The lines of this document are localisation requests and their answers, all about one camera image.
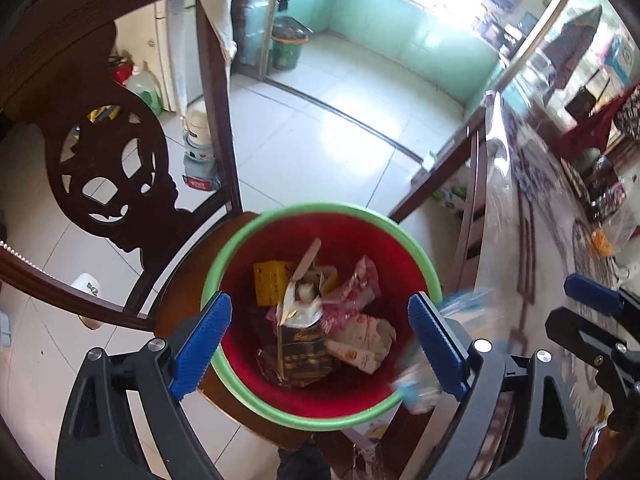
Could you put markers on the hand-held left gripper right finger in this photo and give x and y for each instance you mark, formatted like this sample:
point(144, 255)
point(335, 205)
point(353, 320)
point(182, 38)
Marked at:
point(440, 345)

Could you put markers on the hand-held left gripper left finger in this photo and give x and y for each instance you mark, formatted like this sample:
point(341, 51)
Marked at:
point(200, 345)

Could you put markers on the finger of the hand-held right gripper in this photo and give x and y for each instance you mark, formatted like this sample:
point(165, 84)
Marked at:
point(592, 292)
point(575, 330)

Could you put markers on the clear plastic packaging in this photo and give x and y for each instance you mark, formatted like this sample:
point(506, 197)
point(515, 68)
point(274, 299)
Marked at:
point(475, 307)

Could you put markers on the pink white snack wrapper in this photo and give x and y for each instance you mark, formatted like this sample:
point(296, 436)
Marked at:
point(365, 342)

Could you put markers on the yellow orange carton box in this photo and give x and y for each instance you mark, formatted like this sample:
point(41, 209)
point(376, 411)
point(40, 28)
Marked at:
point(270, 282)

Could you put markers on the red bin with green rim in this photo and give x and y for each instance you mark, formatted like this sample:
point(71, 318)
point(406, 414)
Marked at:
point(240, 260)

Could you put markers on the dark brown coffee packet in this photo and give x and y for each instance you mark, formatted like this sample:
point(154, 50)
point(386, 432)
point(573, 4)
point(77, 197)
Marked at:
point(300, 355)

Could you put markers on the pink crinkled wrapper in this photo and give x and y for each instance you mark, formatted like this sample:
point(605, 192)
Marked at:
point(357, 282)

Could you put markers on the wooden stick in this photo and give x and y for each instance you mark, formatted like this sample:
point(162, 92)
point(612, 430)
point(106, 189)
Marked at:
point(307, 257)

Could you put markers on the black shoulder bag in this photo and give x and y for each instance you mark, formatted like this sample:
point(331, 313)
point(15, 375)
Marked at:
point(582, 102)

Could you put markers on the green kitchen trash bin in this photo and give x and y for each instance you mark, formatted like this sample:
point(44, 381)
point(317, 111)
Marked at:
point(287, 52)

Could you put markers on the plastic bag of orange snacks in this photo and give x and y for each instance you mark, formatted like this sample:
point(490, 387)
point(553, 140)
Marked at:
point(602, 242)

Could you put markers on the table with floral cloth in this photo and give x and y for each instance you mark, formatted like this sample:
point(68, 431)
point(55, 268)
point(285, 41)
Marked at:
point(530, 240)

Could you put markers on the green white carton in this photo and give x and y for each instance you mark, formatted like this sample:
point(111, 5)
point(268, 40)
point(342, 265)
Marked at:
point(452, 197)

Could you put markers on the dark carved wooden chair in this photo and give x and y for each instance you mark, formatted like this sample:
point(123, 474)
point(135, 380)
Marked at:
point(160, 195)

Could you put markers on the dark wooden table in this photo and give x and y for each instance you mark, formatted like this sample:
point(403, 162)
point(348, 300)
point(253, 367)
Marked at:
point(430, 190)

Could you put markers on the dark red hanging garment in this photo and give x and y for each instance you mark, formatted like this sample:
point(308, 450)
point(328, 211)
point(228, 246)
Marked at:
point(590, 130)

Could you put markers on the black white patterned bag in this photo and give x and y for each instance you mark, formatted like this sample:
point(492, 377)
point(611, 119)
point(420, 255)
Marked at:
point(630, 115)

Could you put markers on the large clear water bottle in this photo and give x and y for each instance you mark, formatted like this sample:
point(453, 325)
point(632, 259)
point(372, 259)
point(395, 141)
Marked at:
point(200, 160)

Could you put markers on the white cartoon hanging bag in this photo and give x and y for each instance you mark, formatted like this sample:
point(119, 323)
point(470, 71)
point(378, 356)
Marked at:
point(620, 62)

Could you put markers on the blue red hanging garment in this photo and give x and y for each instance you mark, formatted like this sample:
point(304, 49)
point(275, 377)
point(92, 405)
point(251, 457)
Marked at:
point(575, 45)

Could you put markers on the green liquid bottle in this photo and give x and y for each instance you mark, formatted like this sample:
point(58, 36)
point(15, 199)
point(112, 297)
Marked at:
point(145, 90)

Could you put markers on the red fire extinguisher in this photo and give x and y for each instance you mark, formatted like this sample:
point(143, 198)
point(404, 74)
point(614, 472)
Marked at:
point(120, 72)

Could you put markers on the white refrigerator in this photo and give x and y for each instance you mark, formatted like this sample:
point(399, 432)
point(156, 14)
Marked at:
point(175, 50)

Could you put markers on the teal kitchen cabinets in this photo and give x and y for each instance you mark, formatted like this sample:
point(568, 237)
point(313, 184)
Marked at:
point(400, 25)

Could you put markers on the white plastic strip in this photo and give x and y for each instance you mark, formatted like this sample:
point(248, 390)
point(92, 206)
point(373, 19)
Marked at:
point(212, 5)

